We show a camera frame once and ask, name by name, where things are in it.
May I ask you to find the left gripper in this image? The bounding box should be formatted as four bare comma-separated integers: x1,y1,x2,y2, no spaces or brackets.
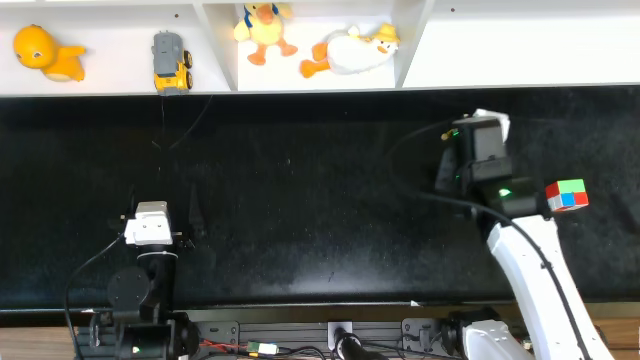
127,183,208,250

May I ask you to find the grey and yellow toy truck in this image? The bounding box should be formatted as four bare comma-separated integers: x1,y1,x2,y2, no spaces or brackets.
151,30,195,97

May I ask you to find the yellow rubber duck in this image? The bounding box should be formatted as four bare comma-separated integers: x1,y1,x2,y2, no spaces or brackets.
12,23,87,83

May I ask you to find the yellow plush duck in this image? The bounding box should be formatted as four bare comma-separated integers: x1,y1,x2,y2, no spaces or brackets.
233,2,299,67

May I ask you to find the white plush duck with hat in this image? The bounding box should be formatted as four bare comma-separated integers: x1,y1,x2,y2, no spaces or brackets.
299,22,401,79

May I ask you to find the white shelf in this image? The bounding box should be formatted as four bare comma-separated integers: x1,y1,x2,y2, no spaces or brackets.
0,0,640,98

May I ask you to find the many-coloured puzzle cube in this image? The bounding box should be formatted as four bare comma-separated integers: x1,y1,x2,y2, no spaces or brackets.
544,178,590,214

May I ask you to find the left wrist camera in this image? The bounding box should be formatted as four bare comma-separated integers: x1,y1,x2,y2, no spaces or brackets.
123,200,174,247

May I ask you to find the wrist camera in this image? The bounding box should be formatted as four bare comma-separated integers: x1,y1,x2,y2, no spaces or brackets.
471,108,512,142
123,200,174,247

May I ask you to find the mounting rail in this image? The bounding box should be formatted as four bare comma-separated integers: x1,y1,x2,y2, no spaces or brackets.
74,312,531,360

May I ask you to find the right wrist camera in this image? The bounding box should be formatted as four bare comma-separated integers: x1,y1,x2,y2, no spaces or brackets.
471,108,512,142

